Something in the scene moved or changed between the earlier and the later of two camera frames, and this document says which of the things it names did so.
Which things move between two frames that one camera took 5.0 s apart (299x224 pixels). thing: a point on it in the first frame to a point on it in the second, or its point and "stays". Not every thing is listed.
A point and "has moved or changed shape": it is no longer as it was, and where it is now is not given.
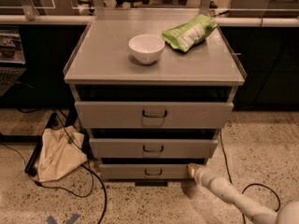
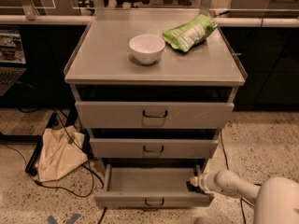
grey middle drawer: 152,147 stays
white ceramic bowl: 146,49 stays
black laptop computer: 11,58 stays
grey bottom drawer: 146,172 has moved or changed shape
